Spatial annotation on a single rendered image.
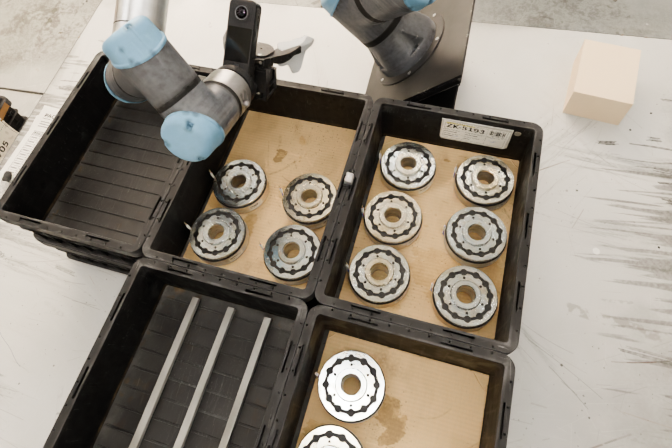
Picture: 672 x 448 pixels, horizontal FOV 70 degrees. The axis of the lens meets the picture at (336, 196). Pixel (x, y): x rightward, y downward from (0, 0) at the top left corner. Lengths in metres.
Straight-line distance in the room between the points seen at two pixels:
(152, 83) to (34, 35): 2.32
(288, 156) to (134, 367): 0.47
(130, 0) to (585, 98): 0.92
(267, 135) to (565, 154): 0.65
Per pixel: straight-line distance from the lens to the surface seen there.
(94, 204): 1.07
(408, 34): 1.04
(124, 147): 1.11
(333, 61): 1.29
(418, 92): 0.99
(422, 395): 0.81
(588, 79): 1.21
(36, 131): 1.45
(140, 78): 0.68
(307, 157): 0.96
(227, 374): 0.85
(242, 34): 0.80
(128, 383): 0.91
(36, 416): 1.14
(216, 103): 0.70
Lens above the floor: 1.63
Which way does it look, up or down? 62 degrees down
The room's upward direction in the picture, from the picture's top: 11 degrees counter-clockwise
